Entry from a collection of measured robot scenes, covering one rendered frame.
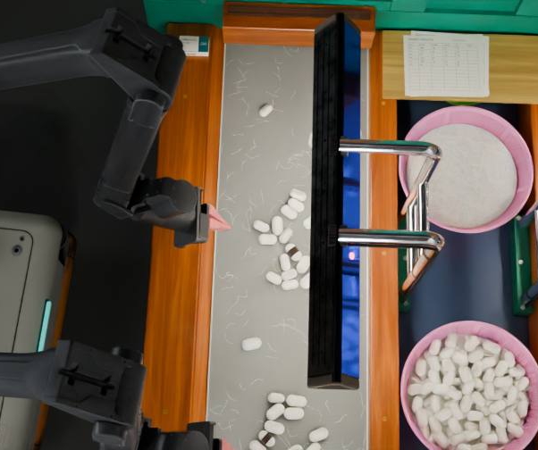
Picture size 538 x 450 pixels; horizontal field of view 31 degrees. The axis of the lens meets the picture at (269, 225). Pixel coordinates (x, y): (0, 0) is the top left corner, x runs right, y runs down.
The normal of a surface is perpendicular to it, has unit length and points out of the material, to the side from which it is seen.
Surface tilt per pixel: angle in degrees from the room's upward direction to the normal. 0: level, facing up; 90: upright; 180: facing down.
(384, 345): 0
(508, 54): 0
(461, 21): 90
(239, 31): 90
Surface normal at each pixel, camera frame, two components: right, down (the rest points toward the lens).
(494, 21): -0.04, 0.95
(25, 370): -0.44, -0.40
